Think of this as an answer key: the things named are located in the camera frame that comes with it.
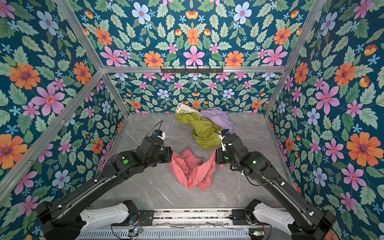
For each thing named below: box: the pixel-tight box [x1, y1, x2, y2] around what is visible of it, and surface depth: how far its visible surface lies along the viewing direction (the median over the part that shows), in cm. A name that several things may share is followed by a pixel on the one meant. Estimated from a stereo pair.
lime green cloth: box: [174, 111, 223, 150], surface depth 103 cm
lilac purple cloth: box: [200, 106, 234, 132], surface depth 107 cm
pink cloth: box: [170, 147, 225, 191], surface depth 76 cm
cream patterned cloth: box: [176, 103, 204, 117], surface depth 113 cm
